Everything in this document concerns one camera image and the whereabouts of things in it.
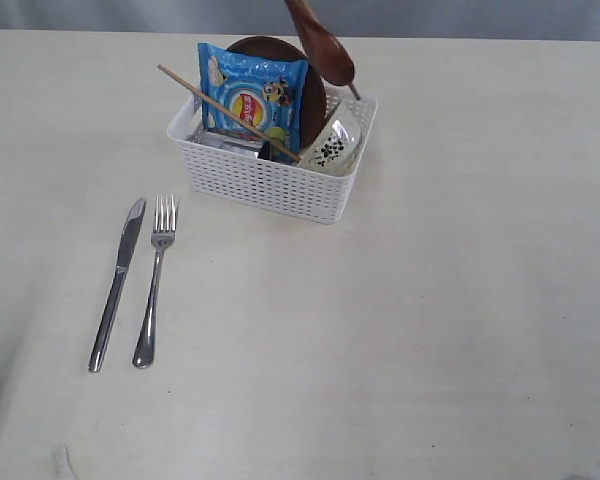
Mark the wooden chopstick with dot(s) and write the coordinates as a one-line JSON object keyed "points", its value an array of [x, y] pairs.
{"points": [[210, 101], [354, 92]]}

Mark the dark brown round plate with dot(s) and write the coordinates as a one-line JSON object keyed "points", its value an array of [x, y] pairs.
{"points": [[314, 105]]}

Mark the silver metal fork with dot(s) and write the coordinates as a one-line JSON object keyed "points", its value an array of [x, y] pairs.
{"points": [[162, 237]]}

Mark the blue chips snack bag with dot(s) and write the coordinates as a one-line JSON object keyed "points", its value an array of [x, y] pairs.
{"points": [[265, 93]]}

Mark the silver table knife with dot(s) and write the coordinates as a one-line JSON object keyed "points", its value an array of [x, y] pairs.
{"points": [[129, 236]]}

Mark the brown wooden spoon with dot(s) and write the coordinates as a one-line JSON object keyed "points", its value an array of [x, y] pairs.
{"points": [[323, 50]]}

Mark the white perforated plastic basket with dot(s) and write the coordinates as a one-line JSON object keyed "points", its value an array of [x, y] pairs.
{"points": [[259, 183]]}

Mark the white floral ceramic bowl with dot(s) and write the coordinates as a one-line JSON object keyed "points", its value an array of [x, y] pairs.
{"points": [[332, 150]]}

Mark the silver foil packet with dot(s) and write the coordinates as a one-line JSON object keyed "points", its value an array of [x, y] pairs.
{"points": [[231, 144]]}

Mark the grey backdrop curtain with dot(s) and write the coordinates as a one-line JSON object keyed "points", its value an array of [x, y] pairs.
{"points": [[538, 20]]}

